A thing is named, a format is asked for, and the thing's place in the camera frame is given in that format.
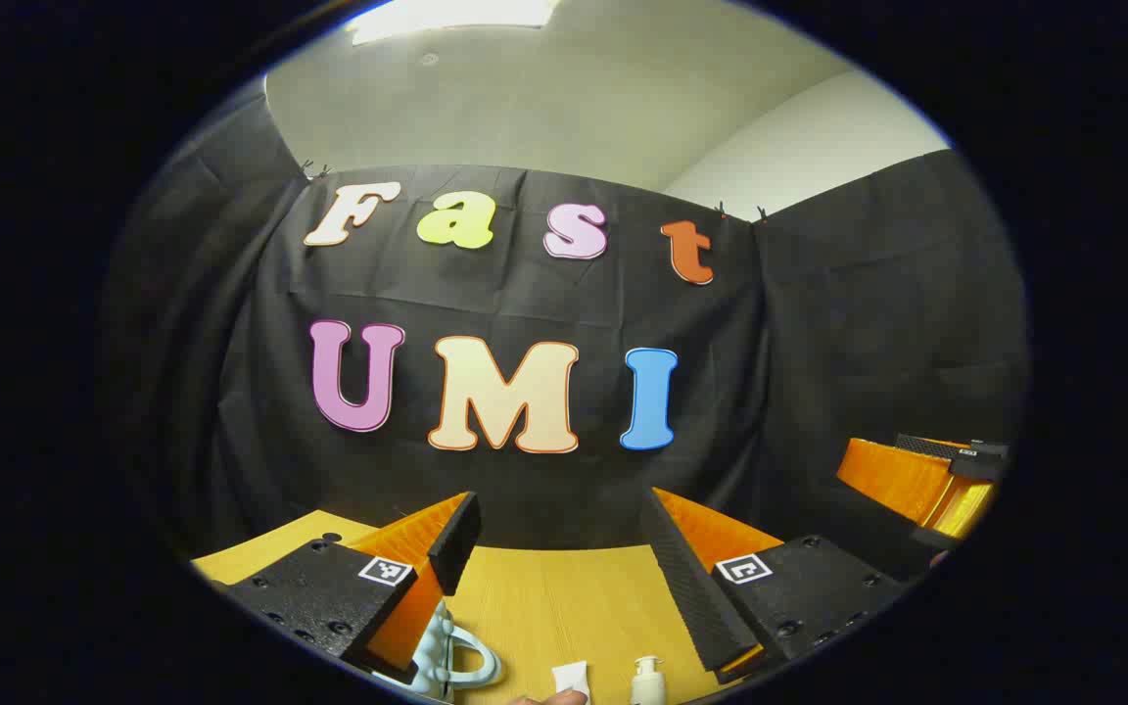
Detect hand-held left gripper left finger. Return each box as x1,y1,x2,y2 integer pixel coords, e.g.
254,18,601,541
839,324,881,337
221,492,483,686

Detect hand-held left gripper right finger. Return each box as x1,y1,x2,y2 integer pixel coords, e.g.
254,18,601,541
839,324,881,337
638,487,908,686

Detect white pump bottle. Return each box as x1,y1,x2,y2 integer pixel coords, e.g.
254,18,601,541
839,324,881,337
631,656,668,705

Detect white skin care tube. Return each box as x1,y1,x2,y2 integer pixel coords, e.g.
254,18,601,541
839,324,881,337
551,661,591,701

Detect ceiling light panel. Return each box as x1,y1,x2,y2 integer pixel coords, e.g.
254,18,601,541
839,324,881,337
349,0,560,46

